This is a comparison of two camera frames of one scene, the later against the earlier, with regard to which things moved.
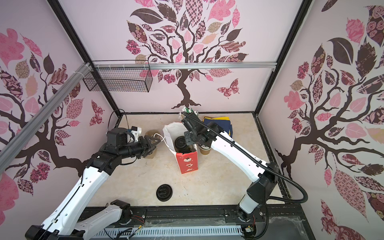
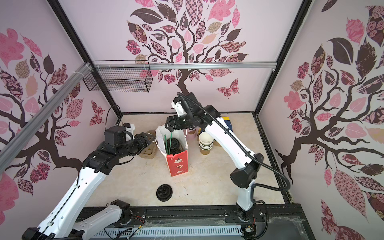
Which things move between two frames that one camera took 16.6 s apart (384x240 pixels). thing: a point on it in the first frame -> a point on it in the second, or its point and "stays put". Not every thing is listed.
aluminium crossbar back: x=185 y=65 stays put
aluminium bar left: x=11 y=149 stays put
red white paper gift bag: x=187 y=162 -> x=178 y=161
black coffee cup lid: x=164 y=192 stays put
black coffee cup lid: x=180 y=143 -> x=175 y=146
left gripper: x=148 y=144 stays put
